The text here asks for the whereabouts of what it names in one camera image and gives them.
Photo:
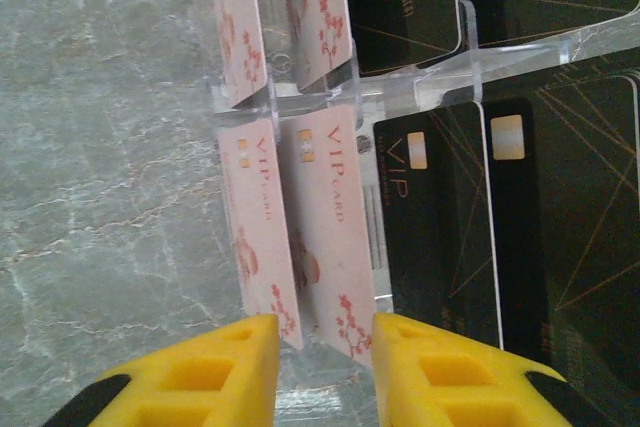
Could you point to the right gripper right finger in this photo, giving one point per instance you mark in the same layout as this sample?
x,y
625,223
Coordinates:
x,y
450,387

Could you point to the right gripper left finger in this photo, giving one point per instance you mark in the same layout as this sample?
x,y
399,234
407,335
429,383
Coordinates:
x,y
200,387

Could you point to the pink VIP card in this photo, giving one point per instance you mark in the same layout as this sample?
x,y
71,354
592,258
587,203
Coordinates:
x,y
320,22
330,247
260,227
235,22

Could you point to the clear acrylic card stand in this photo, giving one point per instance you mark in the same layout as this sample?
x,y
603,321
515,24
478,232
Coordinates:
x,y
400,87

